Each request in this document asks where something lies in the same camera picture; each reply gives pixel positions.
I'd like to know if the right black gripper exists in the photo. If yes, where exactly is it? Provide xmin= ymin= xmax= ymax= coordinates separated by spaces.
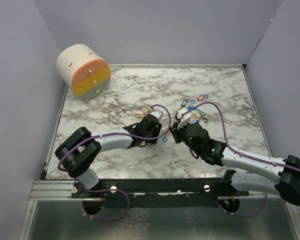
xmin=169 ymin=119 xmax=201 ymax=155

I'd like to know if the green key tag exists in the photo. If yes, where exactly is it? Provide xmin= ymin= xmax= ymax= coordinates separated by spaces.
xmin=197 ymin=109 xmax=205 ymax=117

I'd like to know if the black key tag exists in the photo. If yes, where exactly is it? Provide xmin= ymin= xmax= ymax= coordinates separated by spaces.
xmin=181 ymin=100 xmax=188 ymax=107

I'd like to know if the red key tag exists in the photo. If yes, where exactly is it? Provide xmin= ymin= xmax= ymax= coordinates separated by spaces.
xmin=197 ymin=95 xmax=206 ymax=102

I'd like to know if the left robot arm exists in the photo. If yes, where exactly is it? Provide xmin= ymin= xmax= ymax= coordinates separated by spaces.
xmin=55 ymin=111 xmax=162 ymax=198

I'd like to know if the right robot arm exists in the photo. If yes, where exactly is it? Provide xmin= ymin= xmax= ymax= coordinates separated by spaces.
xmin=169 ymin=122 xmax=300 ymax=207

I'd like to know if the black mounting base bar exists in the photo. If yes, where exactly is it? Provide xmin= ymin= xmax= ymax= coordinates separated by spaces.
xmin=71 ymin=177 xmax=249 ymax=209

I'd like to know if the round three-drawer storage box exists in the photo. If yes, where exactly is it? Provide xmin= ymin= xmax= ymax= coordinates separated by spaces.
xmin=56 ymin=44 xmax=111 ymax=102

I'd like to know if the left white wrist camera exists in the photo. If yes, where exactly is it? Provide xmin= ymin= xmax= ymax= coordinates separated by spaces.
xmin=149 ymin=110 xmax=164 ymax=121

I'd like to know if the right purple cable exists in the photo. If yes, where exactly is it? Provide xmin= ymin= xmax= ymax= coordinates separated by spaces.
xmin=176 ymin=101 xmax=300 ymax=218

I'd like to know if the aluminium rail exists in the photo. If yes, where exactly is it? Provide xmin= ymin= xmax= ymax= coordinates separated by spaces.
xmin=29 ymin=180 xmax=265 ymax=201

